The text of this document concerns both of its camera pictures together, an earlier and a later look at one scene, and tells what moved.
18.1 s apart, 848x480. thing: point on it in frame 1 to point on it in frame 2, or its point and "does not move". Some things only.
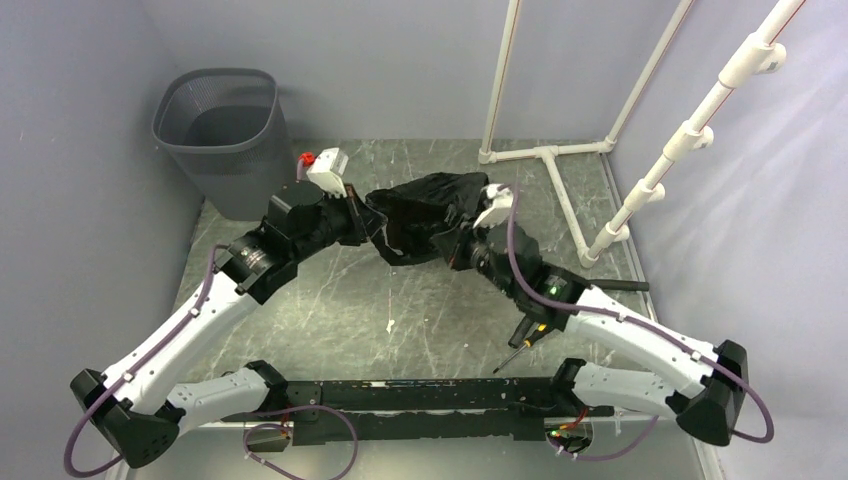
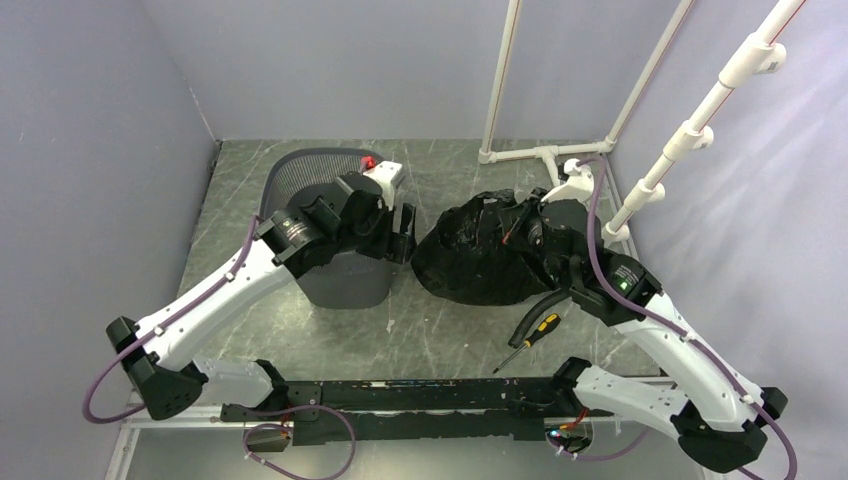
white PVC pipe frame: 686,143 does not move
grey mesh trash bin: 226,130 to 351,280
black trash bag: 421,209 to 462,255
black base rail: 460,409 does not move
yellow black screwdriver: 529,341 does not move
